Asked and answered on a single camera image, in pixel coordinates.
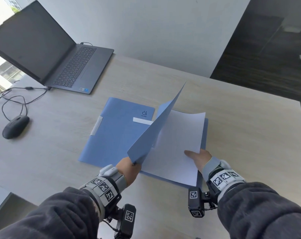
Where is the person's right hand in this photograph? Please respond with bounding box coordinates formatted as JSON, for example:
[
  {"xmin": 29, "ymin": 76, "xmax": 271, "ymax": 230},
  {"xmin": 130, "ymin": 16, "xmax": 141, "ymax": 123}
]
[{"xmin": 184, "ymin": 148, "xmax": 213, "ymax": 174}]

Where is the person's left hand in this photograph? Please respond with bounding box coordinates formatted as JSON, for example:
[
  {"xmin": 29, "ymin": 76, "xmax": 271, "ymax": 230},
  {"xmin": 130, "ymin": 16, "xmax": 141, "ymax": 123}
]
[{"xmin": 116, "ymin": 157, "xmax": 142, "ymax": 194}]

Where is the white paper sheet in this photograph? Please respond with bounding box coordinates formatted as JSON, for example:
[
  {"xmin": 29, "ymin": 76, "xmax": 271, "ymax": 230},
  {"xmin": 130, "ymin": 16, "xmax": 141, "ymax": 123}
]
[{"xmin": 141, "ymin": 110, "xmax": 206, "ymax": 187}]

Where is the blue paper folder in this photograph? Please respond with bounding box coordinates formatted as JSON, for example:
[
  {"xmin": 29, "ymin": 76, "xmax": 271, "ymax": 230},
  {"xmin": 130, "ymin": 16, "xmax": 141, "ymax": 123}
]
[
  {"xmin": 78, "ymin": 97, "xmax": 156, "ymax": 168},
  {"xmin": 127, "ymin": 82, "xmax": 209, "ymax": 190}
]

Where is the person's left forearm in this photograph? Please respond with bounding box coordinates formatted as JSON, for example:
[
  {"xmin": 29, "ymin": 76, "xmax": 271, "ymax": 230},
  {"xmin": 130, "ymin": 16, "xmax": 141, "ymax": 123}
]
[{"xmin": 0, "ymin": 187, "xmax": 104, "ymax": 239}]

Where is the person's right forearm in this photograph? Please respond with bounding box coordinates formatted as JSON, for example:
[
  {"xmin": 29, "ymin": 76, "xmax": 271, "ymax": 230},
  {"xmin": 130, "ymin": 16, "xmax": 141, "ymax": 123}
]
[{"xmin": 216, "ymin": 182, "xmax": 301, "ymax": 239}]

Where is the grey right wrist marker band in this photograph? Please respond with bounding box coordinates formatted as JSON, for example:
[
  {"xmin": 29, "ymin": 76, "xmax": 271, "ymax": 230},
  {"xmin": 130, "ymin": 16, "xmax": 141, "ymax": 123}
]
[{"xmin": 202, "ymin": 157, "xmax": 247, "ymax": 205}]

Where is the grey wrist marker band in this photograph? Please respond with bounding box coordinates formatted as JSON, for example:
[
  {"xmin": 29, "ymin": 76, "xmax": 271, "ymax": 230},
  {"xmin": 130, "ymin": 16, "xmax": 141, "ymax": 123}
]
[
  {"xmin": 202, "ymin": 157, "xmax": 247, "ymax": 205},
  {"xmin": 79, "ymin": 165, "xmax": 127, "ymax": 210}
]

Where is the closed blue paper folder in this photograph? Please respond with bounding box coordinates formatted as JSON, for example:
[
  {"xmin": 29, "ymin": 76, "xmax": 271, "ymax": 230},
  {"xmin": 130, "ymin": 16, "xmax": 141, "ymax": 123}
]
[{"xmin": 78, "ymin": 97, "xmax": 156, "ymax": 168}]

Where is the grey left wrist marker band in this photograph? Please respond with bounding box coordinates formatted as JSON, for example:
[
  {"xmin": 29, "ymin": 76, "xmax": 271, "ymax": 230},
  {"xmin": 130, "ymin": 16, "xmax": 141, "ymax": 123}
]
[{"xmin": 79, "ymin": 165, "xmax": 127, "ymax": 210}]

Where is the black computer mouse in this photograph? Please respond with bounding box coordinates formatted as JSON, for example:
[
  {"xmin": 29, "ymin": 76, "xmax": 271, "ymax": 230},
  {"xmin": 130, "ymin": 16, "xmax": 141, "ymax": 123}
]
[{"xmin": 2, "ymin": 115, "xmax": 30, "ymax": 140}]

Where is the grey furniture edge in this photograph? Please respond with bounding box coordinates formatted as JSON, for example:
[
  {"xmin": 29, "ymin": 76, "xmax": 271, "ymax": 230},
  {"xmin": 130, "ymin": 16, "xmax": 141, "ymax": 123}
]
[{"xmin": 0, "ymin": 181, "xmax": 39, "ymax": 230}]

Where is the dark grey laptop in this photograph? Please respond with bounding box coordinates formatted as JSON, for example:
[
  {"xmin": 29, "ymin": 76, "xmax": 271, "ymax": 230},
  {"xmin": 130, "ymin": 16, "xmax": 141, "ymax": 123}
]
[{"xmin": 0, "ymin": 0, "xmax": 115, "ymax": 95}]

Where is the window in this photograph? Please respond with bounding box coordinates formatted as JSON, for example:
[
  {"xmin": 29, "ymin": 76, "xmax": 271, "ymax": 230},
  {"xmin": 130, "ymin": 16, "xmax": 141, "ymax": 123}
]
[{"xmin": 0, "ymin": 0, "xmax": 26, "ymax": 103}]

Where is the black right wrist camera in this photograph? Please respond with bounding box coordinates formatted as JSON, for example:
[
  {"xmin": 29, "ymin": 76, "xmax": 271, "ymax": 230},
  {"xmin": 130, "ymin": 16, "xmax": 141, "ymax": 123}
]
[{"xmin": 188, "ymin": 187, "xmax": 219, "ymax": 218}]

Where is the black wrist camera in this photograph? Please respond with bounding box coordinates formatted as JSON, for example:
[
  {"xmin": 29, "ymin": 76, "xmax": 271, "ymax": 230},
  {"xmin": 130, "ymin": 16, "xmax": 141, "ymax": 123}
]
[
  {"xmin": 104, "ymin": 203, "xmax": 137, "ymax": 239},
  {"xmin": 188, "ymin": 187, "xmax": 219, "ymax": 218}
]

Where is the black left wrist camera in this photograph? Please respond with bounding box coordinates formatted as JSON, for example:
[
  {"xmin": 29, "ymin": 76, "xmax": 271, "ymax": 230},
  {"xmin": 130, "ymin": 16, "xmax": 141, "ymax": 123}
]
[{"xmin": 104, "ymin": 203, "xmax": 137, "ymax": 239}]

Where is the black laptop power cable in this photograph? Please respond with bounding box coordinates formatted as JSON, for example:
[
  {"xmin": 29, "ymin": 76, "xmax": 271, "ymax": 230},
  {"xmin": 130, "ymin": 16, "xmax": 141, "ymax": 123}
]
[{"xmin": 0, "ymin": 86, "xmax": 52, "ymax": 103}]

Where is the black mouse cable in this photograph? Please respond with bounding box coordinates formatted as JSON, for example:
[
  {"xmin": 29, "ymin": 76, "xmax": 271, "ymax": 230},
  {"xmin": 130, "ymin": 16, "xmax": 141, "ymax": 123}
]
[{"xmin": 1, "ymin": 95, "xmax": 28, "ymax": 122}]

